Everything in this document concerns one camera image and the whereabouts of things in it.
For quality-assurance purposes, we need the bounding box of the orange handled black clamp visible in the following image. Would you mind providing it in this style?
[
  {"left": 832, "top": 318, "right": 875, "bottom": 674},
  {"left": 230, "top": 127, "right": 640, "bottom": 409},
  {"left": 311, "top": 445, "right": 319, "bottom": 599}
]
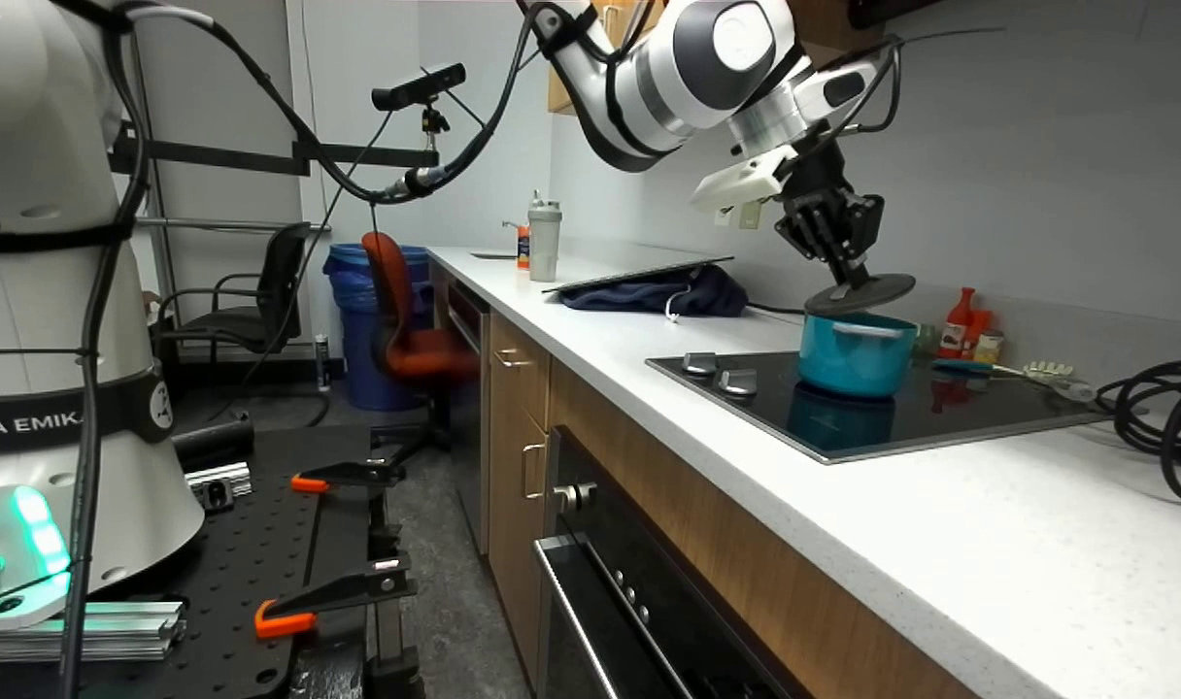
[
  {"left": 288, "top": 455, "right": 415, "bottom": 506},
  {"left": 249, "top": 551, "right": 415, "bottom": 648}
]

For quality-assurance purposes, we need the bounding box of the red bottle white label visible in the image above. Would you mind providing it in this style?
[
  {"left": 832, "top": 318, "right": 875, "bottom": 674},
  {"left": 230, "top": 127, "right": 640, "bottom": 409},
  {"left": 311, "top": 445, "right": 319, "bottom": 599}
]
[{"left": 935, "top": 282, "right": 1000, "bottom": 364}]

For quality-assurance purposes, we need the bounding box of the teal handled utensil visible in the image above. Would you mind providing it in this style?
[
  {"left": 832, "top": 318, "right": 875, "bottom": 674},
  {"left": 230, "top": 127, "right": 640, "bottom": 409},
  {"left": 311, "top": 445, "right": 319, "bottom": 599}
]
[{"left": 929, "top": 352, "right": 1080, "bottom": 389}]

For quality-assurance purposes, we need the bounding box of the black undercounter appliance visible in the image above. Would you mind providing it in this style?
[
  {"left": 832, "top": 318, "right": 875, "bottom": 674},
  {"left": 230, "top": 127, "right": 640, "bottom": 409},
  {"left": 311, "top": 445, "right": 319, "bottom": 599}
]
[{"left": 437, "top": 281, "right": 495, "bottom": 559}]

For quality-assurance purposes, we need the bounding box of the silver cabinet door handle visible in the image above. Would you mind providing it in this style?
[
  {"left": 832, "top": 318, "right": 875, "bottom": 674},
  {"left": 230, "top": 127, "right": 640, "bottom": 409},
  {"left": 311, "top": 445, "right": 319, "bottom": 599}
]
[{"left": 521, "top": 433, "right": 553, "bottom": 506}]

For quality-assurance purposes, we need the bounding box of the black built-in oven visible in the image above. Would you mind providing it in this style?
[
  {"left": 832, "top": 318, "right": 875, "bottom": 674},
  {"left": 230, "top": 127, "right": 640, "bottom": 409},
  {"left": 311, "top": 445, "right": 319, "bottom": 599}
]
[{"left": 533, "top": 422, "right": 805, "bottom": 699}]

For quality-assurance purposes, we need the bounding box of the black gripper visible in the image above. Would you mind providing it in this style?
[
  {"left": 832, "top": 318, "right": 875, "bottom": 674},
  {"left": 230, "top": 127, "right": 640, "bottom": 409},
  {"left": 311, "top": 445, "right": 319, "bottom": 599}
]
[{"left": 775, "top": 132, "right": 894, "bottom": 286}]

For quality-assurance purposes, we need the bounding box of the white metal shelving frame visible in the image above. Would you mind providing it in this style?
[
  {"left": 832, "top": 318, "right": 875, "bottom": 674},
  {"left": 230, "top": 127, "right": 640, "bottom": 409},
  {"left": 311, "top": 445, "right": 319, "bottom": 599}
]
[{"left": 121, "top": 24, "right": 316, "bottom": 382}]

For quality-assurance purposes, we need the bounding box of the blue plastic bin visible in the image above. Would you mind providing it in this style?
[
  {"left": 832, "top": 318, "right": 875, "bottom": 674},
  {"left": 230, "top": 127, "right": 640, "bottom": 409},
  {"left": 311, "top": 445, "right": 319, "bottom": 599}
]
[{"left": 319, "top": 239, "right": 441, "bottom": 417}]

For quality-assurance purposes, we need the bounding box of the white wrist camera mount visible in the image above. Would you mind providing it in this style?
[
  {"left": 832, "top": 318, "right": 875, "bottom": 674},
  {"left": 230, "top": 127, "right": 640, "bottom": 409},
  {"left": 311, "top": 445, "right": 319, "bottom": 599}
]
[{"left": 688, "top": 145, "right": 805, "bottom": 216}]

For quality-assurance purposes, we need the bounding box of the black stereo camera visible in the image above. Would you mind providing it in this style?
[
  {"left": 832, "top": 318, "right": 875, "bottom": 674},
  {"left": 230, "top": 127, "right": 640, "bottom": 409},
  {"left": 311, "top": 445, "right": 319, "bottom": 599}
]
[{"left": 367, "top": 57, "right": 473, "bottom": 118}]

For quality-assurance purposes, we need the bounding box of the black horizontal bar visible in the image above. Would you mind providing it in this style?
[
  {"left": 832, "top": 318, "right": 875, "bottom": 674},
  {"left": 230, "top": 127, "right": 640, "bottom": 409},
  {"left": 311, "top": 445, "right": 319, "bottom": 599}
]
[{"left": 104, "top": 127, "right": 449, "bottom": 180}]

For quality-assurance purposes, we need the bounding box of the black office chair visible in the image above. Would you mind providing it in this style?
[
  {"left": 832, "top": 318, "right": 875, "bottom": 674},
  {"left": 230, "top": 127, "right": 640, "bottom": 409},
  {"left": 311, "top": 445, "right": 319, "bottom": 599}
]
[{"left": 147, "top": 216, "right": 319, "bottom": 382}]

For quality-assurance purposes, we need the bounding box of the wooden drawer front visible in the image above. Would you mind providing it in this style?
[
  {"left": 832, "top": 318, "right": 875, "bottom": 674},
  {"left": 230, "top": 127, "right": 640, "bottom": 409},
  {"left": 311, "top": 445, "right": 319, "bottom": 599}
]
[{"left": 482, "top": 305, "right": 553, "bottom": 393}]

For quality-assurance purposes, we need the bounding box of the black glass cooktop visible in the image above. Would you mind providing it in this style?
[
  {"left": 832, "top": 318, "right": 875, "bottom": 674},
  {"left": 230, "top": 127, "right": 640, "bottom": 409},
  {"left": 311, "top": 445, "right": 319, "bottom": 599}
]
[{"left": 640, "top": 342, "right": 1110, "bottom": 470}]

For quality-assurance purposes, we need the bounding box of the aluminium extrusion rail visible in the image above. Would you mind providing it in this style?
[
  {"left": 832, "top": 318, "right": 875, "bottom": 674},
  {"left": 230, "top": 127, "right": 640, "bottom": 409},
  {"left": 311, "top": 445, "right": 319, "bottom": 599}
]
[
  {"left": 179, "top": 455, "right": 261, "bottom": 515},
  {"left": 0, "top": 595, "right": 191, "bottom": 669}
]

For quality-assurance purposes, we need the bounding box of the silver oven handle bar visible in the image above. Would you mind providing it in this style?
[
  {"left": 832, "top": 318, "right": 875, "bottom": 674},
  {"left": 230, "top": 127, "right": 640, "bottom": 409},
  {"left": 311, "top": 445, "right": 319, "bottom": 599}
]
[{"left": 533, "top": 531, "right": 698, "bottom": 699}]

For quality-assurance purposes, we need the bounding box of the black laptop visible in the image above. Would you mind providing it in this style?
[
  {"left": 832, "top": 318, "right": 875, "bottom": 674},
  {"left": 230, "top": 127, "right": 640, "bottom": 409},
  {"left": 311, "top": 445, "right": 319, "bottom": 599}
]
[{"left": 540, "top": 251, "right": 741, "bottom": 305}]

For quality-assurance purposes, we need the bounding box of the white shaker bottle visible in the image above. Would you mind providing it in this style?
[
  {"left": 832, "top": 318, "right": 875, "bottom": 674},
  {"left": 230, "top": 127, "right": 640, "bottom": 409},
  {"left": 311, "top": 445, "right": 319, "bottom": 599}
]
[{"left": 521, "top": 191, "right": 573, "bottom": 286}]

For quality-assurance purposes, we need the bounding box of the teal cooking pot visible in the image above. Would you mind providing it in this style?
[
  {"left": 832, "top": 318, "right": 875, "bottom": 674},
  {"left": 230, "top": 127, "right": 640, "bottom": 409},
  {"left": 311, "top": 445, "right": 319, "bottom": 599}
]
[{"left": 792, "top": 305, "right": 926, "bottom": 405}]

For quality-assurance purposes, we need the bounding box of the black perforated mounting board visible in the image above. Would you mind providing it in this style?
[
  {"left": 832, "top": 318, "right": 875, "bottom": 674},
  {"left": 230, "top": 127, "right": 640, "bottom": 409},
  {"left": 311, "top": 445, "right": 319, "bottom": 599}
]
[{"left": 0, "top": 422, "right": 415, "bottom": 699}]

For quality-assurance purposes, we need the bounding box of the wooden cabinet door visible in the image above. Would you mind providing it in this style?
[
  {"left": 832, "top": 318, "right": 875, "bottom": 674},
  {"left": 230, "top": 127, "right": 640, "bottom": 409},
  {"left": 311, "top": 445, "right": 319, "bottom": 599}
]
[{"left": 482, "top": 382, "right": 553, "bottom": 651}]

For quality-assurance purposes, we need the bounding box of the black control box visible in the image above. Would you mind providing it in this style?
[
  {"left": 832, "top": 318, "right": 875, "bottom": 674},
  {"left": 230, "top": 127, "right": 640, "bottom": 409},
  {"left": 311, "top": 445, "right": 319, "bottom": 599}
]
[{"left": 166, "top": 410, "right": 261, "bottom": 474}]

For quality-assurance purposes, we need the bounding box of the dark blue bag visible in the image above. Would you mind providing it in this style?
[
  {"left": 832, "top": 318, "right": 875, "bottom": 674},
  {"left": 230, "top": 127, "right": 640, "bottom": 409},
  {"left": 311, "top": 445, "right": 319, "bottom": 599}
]
[{"left": 556, "top": 263, "right": 754, "bottom": 322}]

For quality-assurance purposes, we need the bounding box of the black camera tripod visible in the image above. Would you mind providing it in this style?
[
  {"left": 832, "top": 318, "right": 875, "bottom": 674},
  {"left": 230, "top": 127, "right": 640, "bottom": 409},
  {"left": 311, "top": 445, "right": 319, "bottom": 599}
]
[{"left": 316, "top": 96, "right": 455, "bottom": 312}]

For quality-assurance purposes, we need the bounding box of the long wooden fascia panel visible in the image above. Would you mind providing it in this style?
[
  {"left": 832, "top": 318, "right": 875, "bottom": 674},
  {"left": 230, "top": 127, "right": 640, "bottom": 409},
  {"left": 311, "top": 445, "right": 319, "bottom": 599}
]
[{"left": 540, "top": 356, "right": 1000, "bottom": 699}]

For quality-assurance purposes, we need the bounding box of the thick black cable coil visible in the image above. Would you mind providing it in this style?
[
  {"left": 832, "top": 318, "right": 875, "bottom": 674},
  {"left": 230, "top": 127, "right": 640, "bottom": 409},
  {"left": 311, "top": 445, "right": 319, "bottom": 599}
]
[{"left": 1087, "top": 356, "right": 1181, "bottom": 514}]

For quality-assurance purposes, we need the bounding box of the dark grey pot lid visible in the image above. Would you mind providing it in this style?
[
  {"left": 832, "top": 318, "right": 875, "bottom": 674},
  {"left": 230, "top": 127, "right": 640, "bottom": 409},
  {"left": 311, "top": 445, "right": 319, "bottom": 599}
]
[{"left": 802, "top": 259, "right": 921, "bottom": 318}]

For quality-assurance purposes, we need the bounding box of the red office chair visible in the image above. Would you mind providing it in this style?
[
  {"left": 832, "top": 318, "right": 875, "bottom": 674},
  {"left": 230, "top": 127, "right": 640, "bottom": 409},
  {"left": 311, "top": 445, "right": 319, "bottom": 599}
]
[{"left": 357, "top": 228, "right": 485, "bottom": 452}]

